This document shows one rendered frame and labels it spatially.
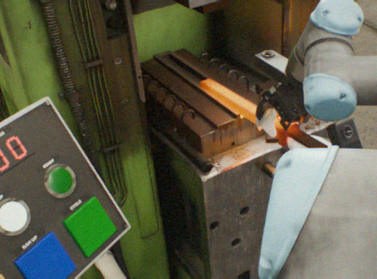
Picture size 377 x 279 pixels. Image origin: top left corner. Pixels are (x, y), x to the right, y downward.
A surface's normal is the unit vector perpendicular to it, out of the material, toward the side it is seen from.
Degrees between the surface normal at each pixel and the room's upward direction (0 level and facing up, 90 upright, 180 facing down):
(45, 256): 60
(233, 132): 90
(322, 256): 56
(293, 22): 90
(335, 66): 23
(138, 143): 90
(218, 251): 90
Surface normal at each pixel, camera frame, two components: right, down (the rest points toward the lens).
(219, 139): 0.50, 0.45
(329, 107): -0.14, 0.84
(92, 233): 0.66, -0.18
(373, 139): -0.08, -0.83
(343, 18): 0.17, -0.51
